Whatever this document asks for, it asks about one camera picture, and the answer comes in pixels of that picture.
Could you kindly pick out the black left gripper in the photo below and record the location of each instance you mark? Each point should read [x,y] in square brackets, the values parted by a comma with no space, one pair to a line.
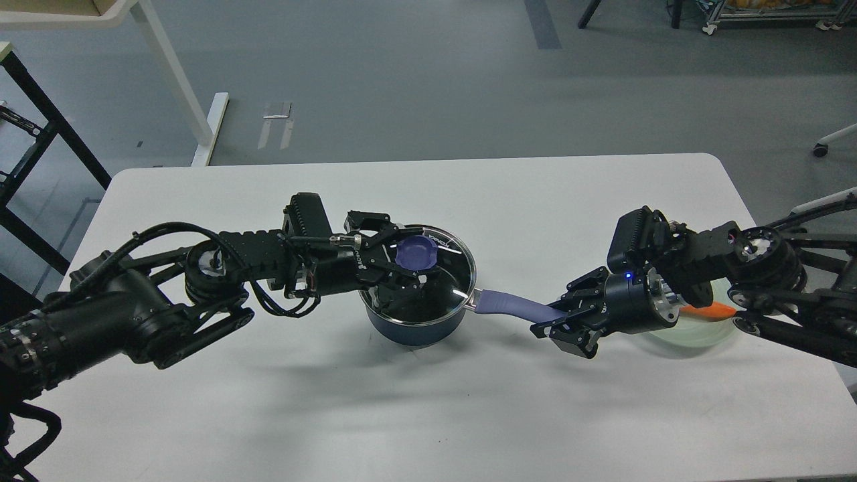
[334,264]

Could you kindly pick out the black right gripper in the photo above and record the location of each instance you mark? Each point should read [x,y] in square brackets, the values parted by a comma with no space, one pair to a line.
[634,302]

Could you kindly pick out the glass lid with purple knob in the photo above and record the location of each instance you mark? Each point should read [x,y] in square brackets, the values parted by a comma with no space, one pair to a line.
[452,276]

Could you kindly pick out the blue saucepan with purple handle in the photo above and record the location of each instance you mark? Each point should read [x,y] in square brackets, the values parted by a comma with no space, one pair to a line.
[480,302]

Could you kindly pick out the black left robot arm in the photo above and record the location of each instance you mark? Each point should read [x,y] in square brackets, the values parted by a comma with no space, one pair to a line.
[175,288]

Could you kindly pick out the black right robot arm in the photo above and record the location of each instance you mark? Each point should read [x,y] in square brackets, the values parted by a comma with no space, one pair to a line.
[792,287]

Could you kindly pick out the pale green plate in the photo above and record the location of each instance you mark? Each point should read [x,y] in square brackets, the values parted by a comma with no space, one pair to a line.
[694,333]

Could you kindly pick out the orange toy carrot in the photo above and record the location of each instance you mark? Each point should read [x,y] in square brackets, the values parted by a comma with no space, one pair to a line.
[713,312]

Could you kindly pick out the black metal rack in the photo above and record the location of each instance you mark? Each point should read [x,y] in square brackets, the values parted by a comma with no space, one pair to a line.
[56,127]

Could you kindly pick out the metal wheeled cart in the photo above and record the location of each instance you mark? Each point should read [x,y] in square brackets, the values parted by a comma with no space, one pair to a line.
[824,15]

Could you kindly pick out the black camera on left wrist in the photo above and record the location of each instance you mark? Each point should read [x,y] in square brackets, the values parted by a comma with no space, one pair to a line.
[305,217]

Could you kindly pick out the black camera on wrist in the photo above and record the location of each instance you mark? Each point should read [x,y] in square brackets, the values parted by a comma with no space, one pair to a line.
[639,237]
[305,217]

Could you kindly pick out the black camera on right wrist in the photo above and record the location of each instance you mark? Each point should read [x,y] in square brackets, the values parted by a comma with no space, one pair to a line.
[639,237]

